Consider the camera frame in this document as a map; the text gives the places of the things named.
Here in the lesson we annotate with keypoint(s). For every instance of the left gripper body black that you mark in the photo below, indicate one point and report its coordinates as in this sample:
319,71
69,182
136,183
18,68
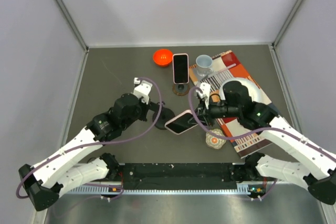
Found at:
144,108

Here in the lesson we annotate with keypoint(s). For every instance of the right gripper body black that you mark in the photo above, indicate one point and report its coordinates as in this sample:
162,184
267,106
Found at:
208,114

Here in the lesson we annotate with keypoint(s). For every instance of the black round-base phone stand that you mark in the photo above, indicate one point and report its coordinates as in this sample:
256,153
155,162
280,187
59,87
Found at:
165,115

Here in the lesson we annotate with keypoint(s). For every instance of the phone with pink case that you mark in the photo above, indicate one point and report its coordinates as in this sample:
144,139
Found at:
180,68

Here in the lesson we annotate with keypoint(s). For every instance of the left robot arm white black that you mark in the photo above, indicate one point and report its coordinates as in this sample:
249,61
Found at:
46,181

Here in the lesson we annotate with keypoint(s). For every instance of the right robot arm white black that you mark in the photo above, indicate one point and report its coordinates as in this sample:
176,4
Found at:
314,169

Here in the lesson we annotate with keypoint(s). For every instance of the grey phone stand copper base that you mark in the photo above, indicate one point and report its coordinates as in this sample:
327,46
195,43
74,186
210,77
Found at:
181,89

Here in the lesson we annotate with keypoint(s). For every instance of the floral patterned small dish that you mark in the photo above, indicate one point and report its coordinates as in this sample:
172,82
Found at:
214,142

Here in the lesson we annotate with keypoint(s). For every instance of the light blue mug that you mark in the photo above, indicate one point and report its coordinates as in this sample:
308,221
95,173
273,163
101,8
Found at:
204,65

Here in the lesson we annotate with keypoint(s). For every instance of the orange plastic bowl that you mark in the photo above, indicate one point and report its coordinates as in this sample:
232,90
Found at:
163,57

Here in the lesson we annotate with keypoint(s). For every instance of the white paper plate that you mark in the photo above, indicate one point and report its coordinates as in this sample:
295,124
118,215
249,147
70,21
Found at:
253,91

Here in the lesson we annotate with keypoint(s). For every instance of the pink plastic utensil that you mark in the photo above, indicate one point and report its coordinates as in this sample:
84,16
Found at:
222,70

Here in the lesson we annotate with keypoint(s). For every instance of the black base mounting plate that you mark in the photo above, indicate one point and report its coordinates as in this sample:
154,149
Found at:
179,175

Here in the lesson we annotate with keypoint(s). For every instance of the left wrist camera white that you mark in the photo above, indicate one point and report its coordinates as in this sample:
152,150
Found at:
142,89

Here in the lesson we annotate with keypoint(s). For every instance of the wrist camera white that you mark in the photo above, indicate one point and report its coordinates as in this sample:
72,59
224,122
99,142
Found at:
203,92
142,89

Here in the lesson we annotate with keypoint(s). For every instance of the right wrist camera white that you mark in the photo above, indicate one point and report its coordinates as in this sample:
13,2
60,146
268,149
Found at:
203,92

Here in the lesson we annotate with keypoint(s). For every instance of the grey slotted cable duct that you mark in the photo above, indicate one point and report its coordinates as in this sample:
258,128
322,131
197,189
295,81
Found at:
239,189

